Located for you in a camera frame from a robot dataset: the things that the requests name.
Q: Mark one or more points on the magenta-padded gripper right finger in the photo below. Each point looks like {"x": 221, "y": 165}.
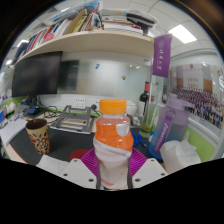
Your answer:
{"x": 150, "y": 171}

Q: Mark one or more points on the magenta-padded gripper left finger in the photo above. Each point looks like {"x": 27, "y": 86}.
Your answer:
{"x": 75, "y": 171}

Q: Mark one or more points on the orange-capped drink bottle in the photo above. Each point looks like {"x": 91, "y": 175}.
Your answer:
{"x": 113, "y": 140}

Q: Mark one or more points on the purple water jug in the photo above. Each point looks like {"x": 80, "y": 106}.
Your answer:
{"x": 173, "y": 130}

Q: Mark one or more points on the flat round red coaster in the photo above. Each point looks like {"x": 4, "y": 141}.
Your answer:
{"x": 78, "y": 155}

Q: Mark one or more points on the white paper sheet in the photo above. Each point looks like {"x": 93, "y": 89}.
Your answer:
{"x": 51, "y": 165}

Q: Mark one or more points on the black desk mat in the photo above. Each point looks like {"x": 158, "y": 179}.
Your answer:
{"x": 63, "y": 143}

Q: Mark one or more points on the patterned paper cup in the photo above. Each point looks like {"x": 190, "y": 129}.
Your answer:
{"x": 38, "y": 138}

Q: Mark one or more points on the grey metal laptop stand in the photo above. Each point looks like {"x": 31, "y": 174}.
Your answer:
{"x": 73, "y": 121}

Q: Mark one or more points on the white lidded jar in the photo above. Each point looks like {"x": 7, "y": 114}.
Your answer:
{"x": 131, "y": 108}

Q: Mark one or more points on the dark wine bottle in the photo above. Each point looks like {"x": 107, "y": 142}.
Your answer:
{"x": 144, "y": 98}

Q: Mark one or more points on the small blue box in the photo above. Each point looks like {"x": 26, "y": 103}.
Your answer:
{"x": 33, "y": 110}

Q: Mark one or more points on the white open notebook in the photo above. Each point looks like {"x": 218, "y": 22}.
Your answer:
{"x": 11, "y": 131}

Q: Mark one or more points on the group photo poster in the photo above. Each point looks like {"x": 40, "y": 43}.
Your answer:
{"x": 200, "y": 96}

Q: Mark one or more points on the black computer monitor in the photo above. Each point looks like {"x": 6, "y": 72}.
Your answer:
{"x": 36, "y": 75}

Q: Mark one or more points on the purple pennant flag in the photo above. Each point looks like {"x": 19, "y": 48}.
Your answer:
{"x": 162, "y": 56}

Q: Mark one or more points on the white wall socket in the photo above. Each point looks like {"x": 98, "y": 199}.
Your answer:
{"x": 92, "y": 103}
{"x": 78, "y": 102}

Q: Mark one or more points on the wall shelf with books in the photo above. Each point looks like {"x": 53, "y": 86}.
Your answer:
{"x": 93, "y": 41}

